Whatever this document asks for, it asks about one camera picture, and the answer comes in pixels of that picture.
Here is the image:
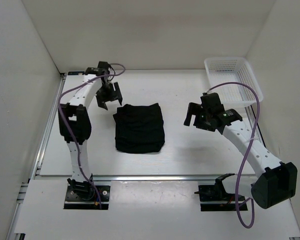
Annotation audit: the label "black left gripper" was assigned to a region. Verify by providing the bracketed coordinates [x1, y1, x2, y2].
[95, 82, 123, 110]

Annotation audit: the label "black shorts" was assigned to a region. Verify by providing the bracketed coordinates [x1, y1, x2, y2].
[113, 103, 165, 154]

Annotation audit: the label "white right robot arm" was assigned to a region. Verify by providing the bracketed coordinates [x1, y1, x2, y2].
[113, 90, 298, 209]

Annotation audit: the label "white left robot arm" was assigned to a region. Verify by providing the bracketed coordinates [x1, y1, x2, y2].
[57, 68, 122, 203]

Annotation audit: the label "white plastic basket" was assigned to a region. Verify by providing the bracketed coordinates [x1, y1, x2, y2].
[204, 57, 264, 107]

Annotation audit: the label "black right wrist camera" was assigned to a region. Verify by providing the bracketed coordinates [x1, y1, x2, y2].
[200, 93, 243, 127]

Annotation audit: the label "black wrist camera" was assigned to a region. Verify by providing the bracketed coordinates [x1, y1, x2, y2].
[84, 61, 113, 76]
[200, 93, 243, 127]

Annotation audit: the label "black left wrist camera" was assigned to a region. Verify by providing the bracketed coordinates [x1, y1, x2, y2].
[84, 61, 113, 76]

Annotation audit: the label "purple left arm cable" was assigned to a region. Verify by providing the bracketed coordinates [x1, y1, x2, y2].
[58, 63, 127, 210]

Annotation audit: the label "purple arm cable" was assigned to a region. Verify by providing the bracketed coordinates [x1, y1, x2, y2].
[206, 81, 264, 229]
[58, 63, 127, 210]

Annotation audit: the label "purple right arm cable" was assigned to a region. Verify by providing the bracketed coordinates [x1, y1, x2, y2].
[206, 81, 264, 229]

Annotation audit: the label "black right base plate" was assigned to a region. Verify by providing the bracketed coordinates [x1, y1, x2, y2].
[194, 173, 236, 212]

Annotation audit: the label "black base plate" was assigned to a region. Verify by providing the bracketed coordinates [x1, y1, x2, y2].
[63, 185, 111, 210]
[194, 173, 236, 212]

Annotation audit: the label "aluminium table edge rail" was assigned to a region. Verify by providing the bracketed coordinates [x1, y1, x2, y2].
[33, 174, 257, 182]

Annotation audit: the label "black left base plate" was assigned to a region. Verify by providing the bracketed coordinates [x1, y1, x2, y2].
[63, 185, 111, 210]

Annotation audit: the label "aluminium left frame rail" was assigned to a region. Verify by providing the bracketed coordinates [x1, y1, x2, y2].
[5, 72, 68, 240]

